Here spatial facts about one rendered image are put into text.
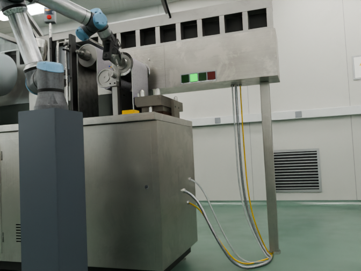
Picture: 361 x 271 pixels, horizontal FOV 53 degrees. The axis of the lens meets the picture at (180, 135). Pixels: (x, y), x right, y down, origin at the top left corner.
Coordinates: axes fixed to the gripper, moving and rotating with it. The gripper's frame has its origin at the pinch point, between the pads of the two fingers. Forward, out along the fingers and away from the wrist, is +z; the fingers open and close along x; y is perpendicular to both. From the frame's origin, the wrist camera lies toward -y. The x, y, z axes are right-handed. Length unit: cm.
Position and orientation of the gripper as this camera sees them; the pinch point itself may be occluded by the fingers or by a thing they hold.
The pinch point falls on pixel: (118, 65)
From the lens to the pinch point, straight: 223.5
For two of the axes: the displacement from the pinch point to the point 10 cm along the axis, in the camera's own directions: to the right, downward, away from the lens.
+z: 2.8, 6.7, 6.9
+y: 1.7, -7.4, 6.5
